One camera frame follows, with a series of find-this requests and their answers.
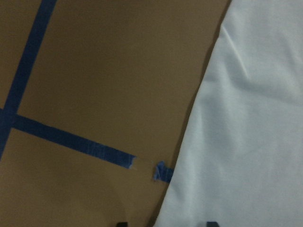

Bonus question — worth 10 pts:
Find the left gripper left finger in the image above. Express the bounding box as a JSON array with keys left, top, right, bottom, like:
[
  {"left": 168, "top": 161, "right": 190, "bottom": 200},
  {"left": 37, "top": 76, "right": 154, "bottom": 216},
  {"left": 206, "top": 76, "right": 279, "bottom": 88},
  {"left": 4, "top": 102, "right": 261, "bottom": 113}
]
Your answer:
[{"left": 116, "top": 222, "right": 128, "bottom": 227}]

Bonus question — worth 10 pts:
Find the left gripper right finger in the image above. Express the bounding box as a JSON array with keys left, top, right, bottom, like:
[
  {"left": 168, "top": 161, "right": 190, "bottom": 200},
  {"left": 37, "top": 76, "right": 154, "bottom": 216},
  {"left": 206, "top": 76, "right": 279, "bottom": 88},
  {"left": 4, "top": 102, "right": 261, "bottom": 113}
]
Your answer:
[{"left": 206, "top": 221, "right": 217, "bottom": 227}]

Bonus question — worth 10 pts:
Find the light blue t-shirt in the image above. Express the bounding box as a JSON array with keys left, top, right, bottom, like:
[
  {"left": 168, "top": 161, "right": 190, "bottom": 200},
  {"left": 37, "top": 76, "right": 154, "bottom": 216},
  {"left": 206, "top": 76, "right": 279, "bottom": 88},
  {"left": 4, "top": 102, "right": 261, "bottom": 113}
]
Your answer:
[{"left": 155, "top": 0, "right": 303, "bottom": 227}]

